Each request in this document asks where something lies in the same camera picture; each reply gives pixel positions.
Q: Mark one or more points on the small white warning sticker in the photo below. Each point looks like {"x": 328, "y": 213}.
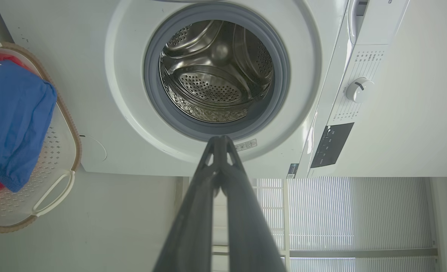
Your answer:
{"x": 246, "y": 144}

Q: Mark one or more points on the white front-load washing machine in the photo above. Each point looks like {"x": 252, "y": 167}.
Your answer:
{"x": 95, "y": 75}

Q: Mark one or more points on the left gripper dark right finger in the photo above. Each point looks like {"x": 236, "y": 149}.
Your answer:
{"x": 246, "y": 226}

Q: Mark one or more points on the black control display panel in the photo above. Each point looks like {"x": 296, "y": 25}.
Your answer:
{"x": 331, "y": 145}

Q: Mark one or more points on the blue energy label sticker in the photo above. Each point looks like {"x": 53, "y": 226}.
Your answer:
{"x": 292, "y": 170}

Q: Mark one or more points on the white woven laundry basket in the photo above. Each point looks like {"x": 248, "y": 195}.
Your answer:
{"x": 61, "y": 151}

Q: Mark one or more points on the white round program knob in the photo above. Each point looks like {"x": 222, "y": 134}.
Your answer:
{"x": 359, "y": 90}

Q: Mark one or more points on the round white filter cover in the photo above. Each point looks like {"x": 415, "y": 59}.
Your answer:
{"x": 95, "y": 149}

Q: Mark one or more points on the blue garment with white lettering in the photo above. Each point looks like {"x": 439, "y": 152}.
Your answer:
{"x": 11, "y": 124}

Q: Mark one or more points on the white window blinds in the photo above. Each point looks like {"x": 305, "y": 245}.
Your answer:
{"x": 340, "y": 215}

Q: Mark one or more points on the perforated steel washer drum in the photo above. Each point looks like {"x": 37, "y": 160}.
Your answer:
{"x": 216, "y": 75}

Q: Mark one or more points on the white detergent drawer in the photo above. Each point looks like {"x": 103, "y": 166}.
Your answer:
{"x": 354, "y": 19}

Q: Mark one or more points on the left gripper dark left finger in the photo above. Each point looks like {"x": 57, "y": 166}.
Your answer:
{"x": 193, "y": 219}

